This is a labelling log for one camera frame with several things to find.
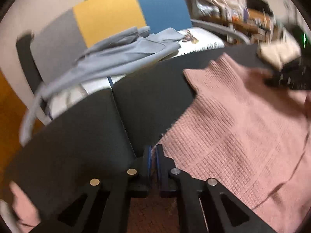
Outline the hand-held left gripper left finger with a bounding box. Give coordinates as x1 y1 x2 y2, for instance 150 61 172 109
30 145 154 233

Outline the beige sweater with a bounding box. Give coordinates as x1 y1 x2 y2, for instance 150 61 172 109
257 42 302 70

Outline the wooden desk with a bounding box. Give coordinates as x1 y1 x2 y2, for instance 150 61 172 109
198 7 285 45

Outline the pink knit sweater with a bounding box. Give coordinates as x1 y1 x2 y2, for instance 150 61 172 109
10 53 311 233

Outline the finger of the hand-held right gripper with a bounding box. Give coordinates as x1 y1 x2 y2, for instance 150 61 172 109
264 62 311 91

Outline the black flat panel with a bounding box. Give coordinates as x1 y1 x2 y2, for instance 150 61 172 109
16 30 45 93

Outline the black monitor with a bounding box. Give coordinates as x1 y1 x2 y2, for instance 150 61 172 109
246 0 273 14

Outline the white folded cloth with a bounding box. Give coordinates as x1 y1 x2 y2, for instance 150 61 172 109
0 199 17 233

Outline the black leather table mat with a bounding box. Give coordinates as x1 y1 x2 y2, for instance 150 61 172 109
3 44 287 233

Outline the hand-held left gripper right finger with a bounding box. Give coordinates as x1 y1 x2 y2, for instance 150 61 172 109
155 144 277 233

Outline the light blue garment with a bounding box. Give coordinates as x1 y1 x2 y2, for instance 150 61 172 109
19 26 184 146

